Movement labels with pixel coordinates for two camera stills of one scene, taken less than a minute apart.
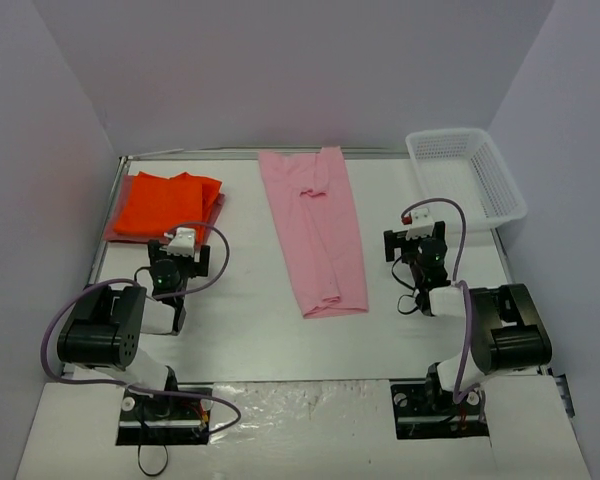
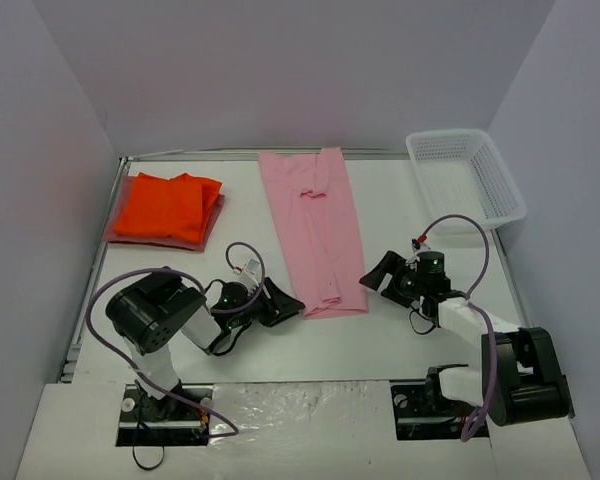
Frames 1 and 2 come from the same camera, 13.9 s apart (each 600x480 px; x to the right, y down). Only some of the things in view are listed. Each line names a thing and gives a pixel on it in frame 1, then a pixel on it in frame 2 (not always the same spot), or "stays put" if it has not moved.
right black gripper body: (392, 242) to (393, 276)
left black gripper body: (201, 261) to (269, 308)
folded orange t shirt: (153, 203) stays put
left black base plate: (157, 419) stays put
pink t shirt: (313, 197) stays put
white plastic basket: (465, 165) stays put
